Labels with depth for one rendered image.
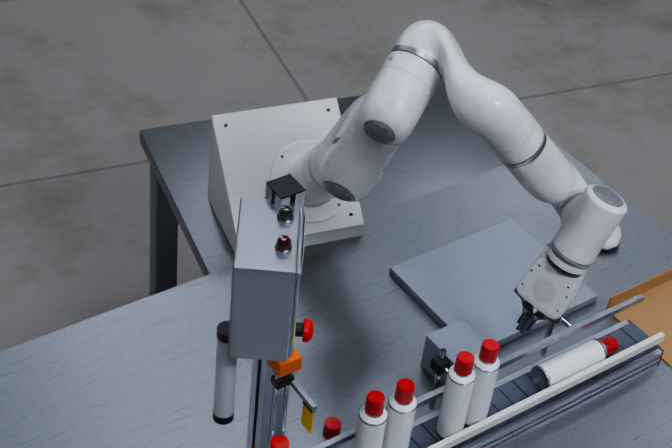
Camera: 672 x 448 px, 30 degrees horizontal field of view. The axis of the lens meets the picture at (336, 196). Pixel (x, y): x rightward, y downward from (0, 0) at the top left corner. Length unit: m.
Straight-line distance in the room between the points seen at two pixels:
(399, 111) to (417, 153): 1.11
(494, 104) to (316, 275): 0.88
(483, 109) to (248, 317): 0.51
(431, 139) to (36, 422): 1.31
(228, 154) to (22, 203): 1.58
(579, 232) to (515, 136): 0.30
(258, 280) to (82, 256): 2.26
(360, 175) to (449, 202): 0.66
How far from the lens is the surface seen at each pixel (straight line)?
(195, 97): 4.78
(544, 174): 2.16
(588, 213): 2.29
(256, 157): 2.83
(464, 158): 3.20
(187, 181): 3.03
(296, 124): 2.88
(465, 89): 2.06
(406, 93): 2.10
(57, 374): 2.57
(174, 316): 2.68
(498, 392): 2.55
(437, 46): 2.13
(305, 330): 1.94
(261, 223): 1.91
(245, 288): 1.86
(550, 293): 2.39
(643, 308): 2.89
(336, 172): 2.44
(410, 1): 5.53
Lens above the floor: 2.71
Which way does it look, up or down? 38 degrees down
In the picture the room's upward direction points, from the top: 7 degrees clockwise
